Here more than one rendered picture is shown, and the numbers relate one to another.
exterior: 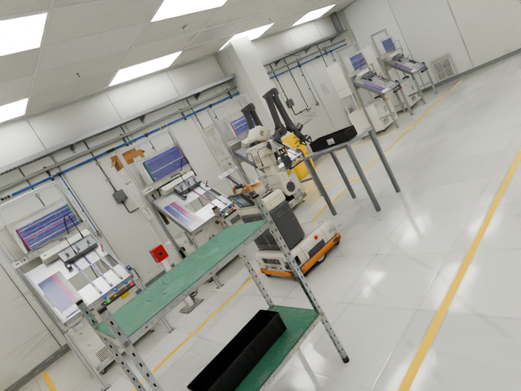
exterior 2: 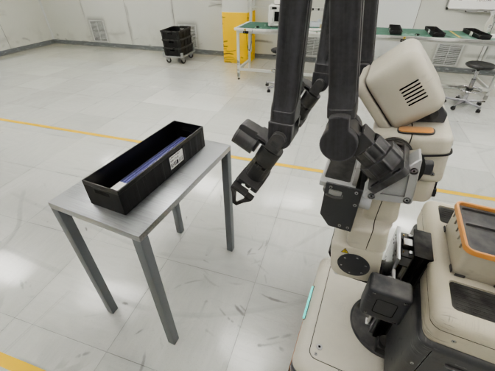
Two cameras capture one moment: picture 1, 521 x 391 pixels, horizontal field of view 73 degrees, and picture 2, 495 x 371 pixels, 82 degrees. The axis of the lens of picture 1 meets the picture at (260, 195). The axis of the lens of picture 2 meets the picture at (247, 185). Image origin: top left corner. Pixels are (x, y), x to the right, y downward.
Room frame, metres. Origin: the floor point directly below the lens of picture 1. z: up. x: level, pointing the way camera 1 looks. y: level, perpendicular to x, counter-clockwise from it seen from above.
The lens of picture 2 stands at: (4.21, 0.10, 1.52)
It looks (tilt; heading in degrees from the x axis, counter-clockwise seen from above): 37 degrees down; 234
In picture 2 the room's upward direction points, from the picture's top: straight up
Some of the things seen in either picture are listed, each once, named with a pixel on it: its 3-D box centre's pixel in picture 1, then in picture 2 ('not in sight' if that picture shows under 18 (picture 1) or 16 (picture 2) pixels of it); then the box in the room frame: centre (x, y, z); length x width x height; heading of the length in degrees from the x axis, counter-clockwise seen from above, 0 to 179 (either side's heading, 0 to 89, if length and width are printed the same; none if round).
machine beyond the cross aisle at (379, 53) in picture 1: (391, 71); not in sight; (8.48, -4.15, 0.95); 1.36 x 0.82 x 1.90; 37
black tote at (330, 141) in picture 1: (332, 139); (153, 160); (3.92, -1.01, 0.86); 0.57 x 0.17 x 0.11; 31
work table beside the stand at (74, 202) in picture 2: (350, 174); (166, 231); (3.93, -1.03, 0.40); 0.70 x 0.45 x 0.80; 31
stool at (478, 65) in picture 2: not in sight; (471, 85); (-0.51, -1.30, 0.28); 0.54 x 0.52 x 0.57; 60
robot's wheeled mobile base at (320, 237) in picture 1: (296, 247); (376, 338); (3.36, -0.06, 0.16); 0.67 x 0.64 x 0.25; 121
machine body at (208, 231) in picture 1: (205, 248); not in sight; (4.57, 0.98, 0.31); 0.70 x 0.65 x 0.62; 127
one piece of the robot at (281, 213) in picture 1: (269, 216); (434, 293); (3.31, 0.02, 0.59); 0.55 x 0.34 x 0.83; 31
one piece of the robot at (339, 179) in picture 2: (277, 160); (350, 177); (3.51, -0.31, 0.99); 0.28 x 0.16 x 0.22; 31
